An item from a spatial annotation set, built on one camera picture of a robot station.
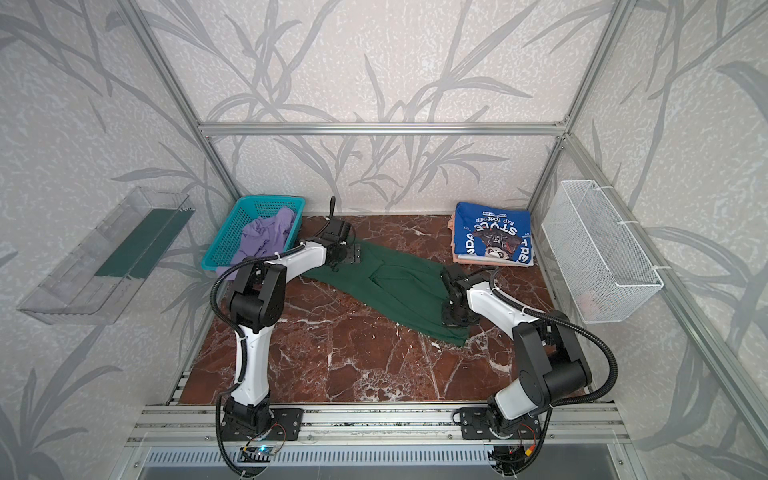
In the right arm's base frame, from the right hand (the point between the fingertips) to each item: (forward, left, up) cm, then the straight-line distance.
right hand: (454, 313), depth 90 cm
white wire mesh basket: (-5, -27, +33) cm, 42 cm away
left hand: (+26, +35, +2) cm, 44 cm away
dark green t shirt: (+12, +21, -4) cm, 25 cm away
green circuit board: (-35, +52, -4) cm, 63 cm away
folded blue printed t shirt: (+28, -17, +3) cm, 33 cm away
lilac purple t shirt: (+32, +70, -1) cm, 77 cm away
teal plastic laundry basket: (+31, +78, +6) cm, 84 cm away
